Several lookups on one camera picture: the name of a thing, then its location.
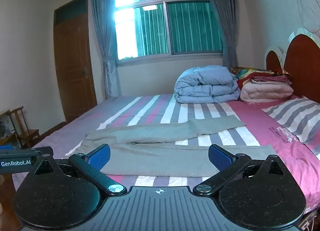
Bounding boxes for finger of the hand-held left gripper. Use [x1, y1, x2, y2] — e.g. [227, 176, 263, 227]
[31, 146, 54, 157]

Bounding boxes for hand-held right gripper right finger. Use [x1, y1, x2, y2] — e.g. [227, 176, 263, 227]
[194, 144, 287, 196]

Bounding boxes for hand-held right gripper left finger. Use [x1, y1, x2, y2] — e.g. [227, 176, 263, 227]
[32, 144, 127, 195]

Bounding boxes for grey pants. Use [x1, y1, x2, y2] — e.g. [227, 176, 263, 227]
[82, 115, 277, 178]

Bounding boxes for wooden chair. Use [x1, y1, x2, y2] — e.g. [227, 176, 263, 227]
[6, 106, 40, 149]

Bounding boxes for cluttered side table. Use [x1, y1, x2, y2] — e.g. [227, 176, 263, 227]
[0, 109, 18, 147]

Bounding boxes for bed with striped sheet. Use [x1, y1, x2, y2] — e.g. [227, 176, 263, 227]
[11, 94, 320, 221]

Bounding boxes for folded light blue duvet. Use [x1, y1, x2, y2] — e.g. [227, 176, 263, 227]
[174, 65, 241, 104]

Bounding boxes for folded pale pink blanket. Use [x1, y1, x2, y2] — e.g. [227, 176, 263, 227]
[239, 81, 294, 103]

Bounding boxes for brown wooden door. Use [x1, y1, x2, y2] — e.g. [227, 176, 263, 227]
[53, 0, 98, 123]

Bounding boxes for striped pillow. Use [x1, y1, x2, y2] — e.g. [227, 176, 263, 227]
[261, 97, 320, 144]

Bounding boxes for folded colourful blanket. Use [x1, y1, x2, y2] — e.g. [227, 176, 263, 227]
[230, 67, 291, 87]

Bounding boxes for red wooden headboard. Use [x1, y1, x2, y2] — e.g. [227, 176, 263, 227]
[265, 28, 320, 102]

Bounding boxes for window with green glass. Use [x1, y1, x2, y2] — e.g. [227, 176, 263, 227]
[114, 0, 224, 67]

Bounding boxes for white hanging net cloth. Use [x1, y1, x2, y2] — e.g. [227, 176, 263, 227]
[292, 0, 320, 34]

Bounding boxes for white cable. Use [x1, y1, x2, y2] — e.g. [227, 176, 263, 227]
[299, 208, 318, 231]

